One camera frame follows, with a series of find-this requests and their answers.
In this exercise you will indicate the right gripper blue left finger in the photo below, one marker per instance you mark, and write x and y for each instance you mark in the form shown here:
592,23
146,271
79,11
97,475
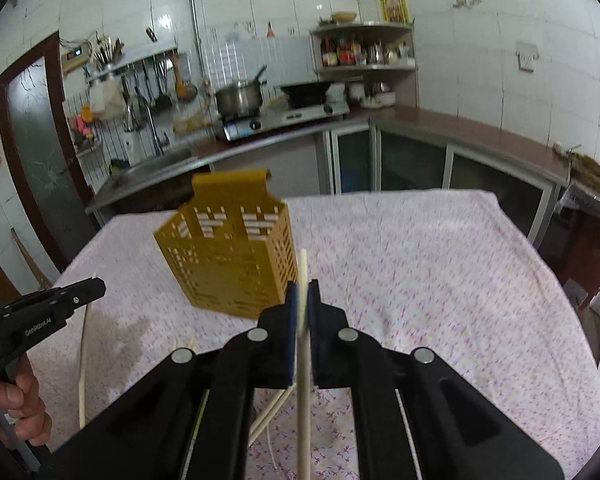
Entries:
276,355

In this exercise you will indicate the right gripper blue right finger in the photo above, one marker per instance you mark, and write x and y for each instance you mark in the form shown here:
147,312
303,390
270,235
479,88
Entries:
329,365

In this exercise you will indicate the cream chopstick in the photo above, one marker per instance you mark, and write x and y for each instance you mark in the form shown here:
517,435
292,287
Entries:
304,388
267,414
82,369

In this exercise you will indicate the kitchen counter with cabinets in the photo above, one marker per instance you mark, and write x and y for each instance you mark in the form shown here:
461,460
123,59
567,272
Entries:
396,149

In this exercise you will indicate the person's left hand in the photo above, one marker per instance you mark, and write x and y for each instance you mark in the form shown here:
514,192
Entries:
21,400

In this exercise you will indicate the cream chopstick under gripper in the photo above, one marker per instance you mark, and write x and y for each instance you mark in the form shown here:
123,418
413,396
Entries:
267,414

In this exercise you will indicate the yellow perforated utensil holder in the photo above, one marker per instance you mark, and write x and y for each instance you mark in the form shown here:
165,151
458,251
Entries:
230,246

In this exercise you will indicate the pink floral tablecloth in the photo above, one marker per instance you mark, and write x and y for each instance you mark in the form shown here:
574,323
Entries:
445,270

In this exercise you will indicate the dark brown door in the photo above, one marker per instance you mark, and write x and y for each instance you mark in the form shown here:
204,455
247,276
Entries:
40,153

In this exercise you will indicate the silver gas stove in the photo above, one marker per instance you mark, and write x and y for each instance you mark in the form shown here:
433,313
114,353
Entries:
273,120

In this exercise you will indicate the steel cooking pot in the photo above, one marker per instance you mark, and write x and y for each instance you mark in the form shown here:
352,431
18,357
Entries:
240,98

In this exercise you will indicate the black wok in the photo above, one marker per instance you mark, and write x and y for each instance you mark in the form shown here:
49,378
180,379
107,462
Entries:
306,94

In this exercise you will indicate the steel sink faucet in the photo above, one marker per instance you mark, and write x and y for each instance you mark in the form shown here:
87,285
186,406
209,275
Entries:
157,143

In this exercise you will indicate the corner shelf with jars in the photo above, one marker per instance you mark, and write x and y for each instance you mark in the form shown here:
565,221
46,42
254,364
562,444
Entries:
374,53

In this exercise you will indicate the broom on counter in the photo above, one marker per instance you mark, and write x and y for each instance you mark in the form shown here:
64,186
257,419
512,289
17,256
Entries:
582,167

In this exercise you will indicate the wall utensil rack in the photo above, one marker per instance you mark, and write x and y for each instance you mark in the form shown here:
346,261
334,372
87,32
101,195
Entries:
114,78

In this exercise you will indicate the yellow wall poster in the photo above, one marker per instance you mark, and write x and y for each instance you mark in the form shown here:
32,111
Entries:
394,11

